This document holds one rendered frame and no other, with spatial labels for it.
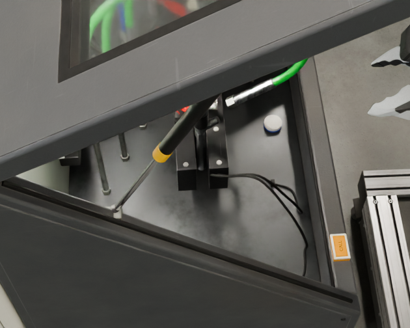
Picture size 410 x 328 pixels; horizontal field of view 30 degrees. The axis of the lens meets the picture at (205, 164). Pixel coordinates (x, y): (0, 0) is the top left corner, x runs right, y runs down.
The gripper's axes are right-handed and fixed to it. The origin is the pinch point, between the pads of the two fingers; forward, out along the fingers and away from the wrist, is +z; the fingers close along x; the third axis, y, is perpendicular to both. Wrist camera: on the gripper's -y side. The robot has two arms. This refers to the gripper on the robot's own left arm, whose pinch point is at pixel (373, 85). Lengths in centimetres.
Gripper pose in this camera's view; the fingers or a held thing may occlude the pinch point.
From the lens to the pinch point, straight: 116.9
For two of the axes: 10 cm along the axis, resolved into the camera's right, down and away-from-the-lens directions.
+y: 7.4, 3.1, 6.0
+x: 1.4, -9.4, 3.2
